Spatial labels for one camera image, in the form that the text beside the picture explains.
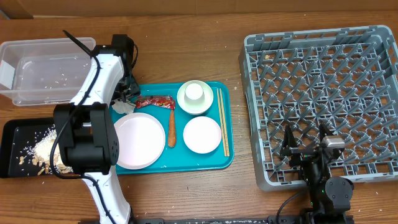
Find large white plate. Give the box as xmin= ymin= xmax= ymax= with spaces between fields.
xmin=114 ymin=113 xmax=165 ymax=170

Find white cup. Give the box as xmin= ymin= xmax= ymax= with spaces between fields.
xmin=185 ymin=83 xmax=204 ymax=101

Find white napkin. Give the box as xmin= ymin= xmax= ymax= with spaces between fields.
xmin=112 ymin=100 xmax=136 ymax=114

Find teal serving tray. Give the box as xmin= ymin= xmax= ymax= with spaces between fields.
xmin=116 ymin=82 xmax=234 ymax=175

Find small white plate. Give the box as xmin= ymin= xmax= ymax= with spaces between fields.
xmin=183 ymin=116 xmax=221 ymax=154

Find left wooden chopstick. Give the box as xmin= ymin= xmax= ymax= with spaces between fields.
xmin=216 ymin=88 xmax=227 ymax=157

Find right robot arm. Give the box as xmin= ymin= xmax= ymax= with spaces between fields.
xmin=275 ymin=123 xmax=354 ymax=223

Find grey dishwasher rack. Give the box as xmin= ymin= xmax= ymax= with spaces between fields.
xmin=239 ymin=25 xmax=397 ymax=191

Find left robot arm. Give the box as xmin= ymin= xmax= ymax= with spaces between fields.
xmin=50 ymin=32 xmax=141 ymax=223

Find black plastic tray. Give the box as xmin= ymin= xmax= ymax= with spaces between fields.
xmin=0 ymin=117 xmax=74 ymax=179

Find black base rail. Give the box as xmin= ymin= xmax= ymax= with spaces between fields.
xmin=133 ymin=215 xmax=307 ymax=224

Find wooden chopstick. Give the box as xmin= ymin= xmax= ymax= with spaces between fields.
xmin=216 ymin=88 xmax=227 ymax=157
xmin=219 ymin=89 xmax=229 ymax=157

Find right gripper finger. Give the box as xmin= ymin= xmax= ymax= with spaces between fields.
xmin=318 ymin=123 xmax=333 ymax=144
xmin=282 ymin=124 xmax=298 ymax=148

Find red snack wrapper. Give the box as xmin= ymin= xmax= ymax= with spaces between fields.
xmin=134 ymin=95 xmax=175 ymax=110

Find right wooden chopstick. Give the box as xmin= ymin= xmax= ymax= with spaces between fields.
xmin=219 ymin=89 xmax=229 ymax=157

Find rice and food scraps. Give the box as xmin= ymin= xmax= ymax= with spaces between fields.
xmin=17 ymin=124 xmax=57 ymax=175

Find orange carrot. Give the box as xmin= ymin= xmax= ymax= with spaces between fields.
xmin=168 ymin=110 xmax=177 ymax=147

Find clear plastic bin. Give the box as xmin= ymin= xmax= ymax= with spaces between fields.
xmin=1 ymin=38 xmax=91 ymax=106

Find white bowl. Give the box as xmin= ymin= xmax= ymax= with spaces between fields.
xmin=177 ymin=80 xmax=214 ymax=115

